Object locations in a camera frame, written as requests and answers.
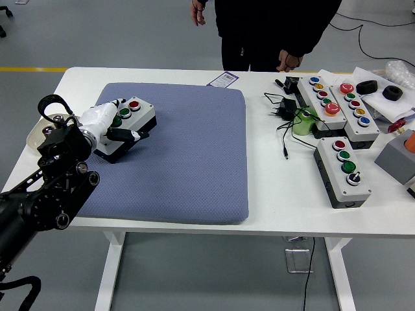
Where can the green tape roll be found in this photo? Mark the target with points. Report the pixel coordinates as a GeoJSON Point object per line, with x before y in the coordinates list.
{"type": "Point", "coordinates": [303, 127]}

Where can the person's left hand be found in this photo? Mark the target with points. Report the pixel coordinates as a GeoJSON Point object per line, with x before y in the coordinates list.
{"type": "Point", "coordinates": [290, 61]}

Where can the person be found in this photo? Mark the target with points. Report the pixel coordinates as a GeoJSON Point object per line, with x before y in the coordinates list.
{"type": "Point", "coordinates": [269, 26]}

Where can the purple label card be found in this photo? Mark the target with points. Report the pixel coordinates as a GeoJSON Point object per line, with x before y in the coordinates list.
{"type": "Point", "coordinates": [223, 79]}

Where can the black office chair base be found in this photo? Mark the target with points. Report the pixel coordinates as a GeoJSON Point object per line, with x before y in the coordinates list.
{"type": "Point", "coordinates": [2, 30]}

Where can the clear plastic bag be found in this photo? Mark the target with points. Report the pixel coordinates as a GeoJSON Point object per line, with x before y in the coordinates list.
{"type": "Point", "coordinates": [400, 69]}

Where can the grey five-button box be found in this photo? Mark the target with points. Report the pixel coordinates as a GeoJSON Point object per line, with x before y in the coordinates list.
{"type": "Point", "coordinates": [337, 121]}
{"type": "Point", "coordinates": [366, 133]}

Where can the blue-grey textured mat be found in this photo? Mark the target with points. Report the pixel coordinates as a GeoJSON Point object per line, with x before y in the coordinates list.
{"type": "Point", "coordinates": [181, 155]}

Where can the person's right hand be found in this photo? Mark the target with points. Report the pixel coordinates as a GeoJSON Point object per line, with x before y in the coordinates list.
{"type": "Point", "coordinates": [197, 14]}

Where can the small black device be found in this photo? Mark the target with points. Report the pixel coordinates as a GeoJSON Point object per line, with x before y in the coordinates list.
{"type": "Point", "coordinates": [291, 82]}

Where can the red knob part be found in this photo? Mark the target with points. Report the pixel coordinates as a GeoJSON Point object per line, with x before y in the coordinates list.
{"type": "Point", "coordinates": [397, 125]}

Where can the grey four-button control box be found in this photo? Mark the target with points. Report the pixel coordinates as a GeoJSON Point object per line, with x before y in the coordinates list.
{"type": "Point", "coordinates": [144, 111]}
{"type": "Point", "coordinates": [353, 192]}

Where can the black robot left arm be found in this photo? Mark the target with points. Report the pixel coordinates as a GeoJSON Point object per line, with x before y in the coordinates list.
{"type": "Point", "coordinates": [48, 194]}

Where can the grey box with orange button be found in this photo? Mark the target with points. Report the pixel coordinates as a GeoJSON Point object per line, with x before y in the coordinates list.
{"type": "Point", "coordinates": [394, 158]}

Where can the metal floor socket plate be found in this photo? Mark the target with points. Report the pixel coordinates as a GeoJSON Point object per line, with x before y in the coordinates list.
{"type": "Point", "coordinates": [296, 262]}

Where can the white table leg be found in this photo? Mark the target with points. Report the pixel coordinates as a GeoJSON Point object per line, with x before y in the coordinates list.
{"type": "Point", "coordinates": [108, 275]}
{"type": "Point", "coordinates": [338, 275]}

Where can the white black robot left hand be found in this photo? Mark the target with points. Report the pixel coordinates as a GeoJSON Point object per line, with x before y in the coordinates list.
{"type": "Point", "coordinates": [97, 116]}

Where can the white paper sheet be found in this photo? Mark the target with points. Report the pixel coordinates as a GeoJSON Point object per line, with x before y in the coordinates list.
{"type": "Point", "coordinates": [382, 105]}

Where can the translucent beige dish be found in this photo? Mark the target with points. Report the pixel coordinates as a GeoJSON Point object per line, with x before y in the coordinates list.
{"type": "Point", "coordinates": [35, 136]}

